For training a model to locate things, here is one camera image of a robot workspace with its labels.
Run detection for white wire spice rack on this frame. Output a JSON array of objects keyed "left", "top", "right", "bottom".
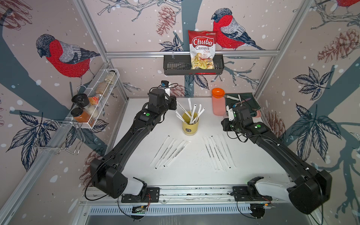
[{"left": 56, "top": 68, "right": 119, "bottom": 129}]

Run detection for orange bowl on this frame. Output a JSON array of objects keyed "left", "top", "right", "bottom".
[{"left": 211, "top": 88, "right": 225, "bottom": 98}]

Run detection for white handle knife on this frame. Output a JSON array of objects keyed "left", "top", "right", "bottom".
[{"left": 224, "top": 95, "right": 240, "bottom": 102}]

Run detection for pink tray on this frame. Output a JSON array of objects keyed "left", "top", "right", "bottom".
[{"left": 212, "top": 96, "right": 260, "bottom": 117}]

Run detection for green mat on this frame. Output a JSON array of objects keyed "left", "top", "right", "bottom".
[{"left": 225, "top": 92, "right": 260, "bottom": 112}]

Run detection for orange spice jar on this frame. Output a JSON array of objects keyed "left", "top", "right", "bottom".
[{"left": 70, "top": 107, "right": 94, "bottom": 126}]

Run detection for wooden spoon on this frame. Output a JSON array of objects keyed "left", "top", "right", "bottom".
[{"left": 232, "top": 97, "right": 252, "bottom": 108}]

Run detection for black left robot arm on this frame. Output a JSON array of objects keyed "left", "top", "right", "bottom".
[{"left": 90, "top": 88, "right": 177, "bottom": 201}]

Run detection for bundle wrapped straws in cup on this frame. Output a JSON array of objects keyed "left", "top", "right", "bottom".
[{"left": 177, "top": 98, "right": 205, "bottom": 125}]

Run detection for Chuba cassava chips bag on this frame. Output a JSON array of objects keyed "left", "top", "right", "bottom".
[{"left": 188, "top": 31, "right": 217, "bottom": 69}]

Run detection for black wall basket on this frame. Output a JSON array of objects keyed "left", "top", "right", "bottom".
[{"left": 163, "top": 55, "right": 225, "bottom": 76}]

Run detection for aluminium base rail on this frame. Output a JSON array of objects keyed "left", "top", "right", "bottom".
[{"left": 79, "top": 185, "right": 290, "bottom": 218}]

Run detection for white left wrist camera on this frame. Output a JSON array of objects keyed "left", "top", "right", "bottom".
[{"left": 160, "top": 80, "right": 170, "bottom": 96}]

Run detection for eleventh straw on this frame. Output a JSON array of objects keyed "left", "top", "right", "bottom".
[{"left": 222, "top": 134, "right": 237, "bottom": 168}]

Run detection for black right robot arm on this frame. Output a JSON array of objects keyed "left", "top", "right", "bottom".
[{"left": 221, "top": 106, "right": 332, "bottom": 215}]

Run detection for black lid spice jar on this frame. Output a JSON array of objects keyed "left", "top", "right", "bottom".
[{"left": 71, "top": 93, "right": 90, "bottom": 108}]

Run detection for yellow straw cup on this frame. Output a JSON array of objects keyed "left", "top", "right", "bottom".
[{"left": 182, "top": 113, "right": 199, "bottom": 136}]

